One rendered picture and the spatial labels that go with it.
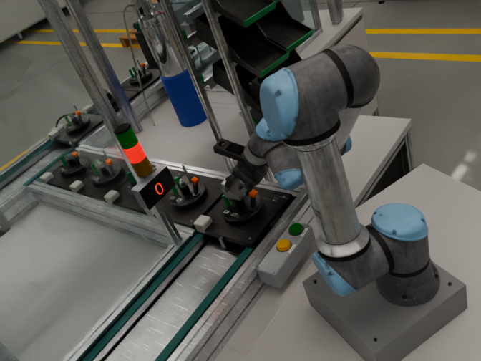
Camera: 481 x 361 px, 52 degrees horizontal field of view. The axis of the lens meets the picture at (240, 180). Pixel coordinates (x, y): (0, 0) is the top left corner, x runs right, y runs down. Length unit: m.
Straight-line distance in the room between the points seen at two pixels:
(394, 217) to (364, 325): 0.28
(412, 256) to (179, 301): 0.71
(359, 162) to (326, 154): 0.93
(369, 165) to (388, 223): 0.73
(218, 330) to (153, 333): 0.20
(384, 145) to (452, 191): 0.37
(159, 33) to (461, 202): 1.43
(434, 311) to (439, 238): 0.33
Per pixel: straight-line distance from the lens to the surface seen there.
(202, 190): 1.78
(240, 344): 1.44
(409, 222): 1.15
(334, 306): 1.31
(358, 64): 0.93
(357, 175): 1.82
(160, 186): 1.49
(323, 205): 1.02
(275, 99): 0.88
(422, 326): 1.29
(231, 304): 1.41
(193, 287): 1.55
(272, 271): 1.43
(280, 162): 1.27
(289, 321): 1.43
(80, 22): 2.47
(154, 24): 2.31
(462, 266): 1.49
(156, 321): 1.52
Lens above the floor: 1.97
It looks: 34 degrees down
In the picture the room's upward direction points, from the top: 21 degrees counter-clockwise
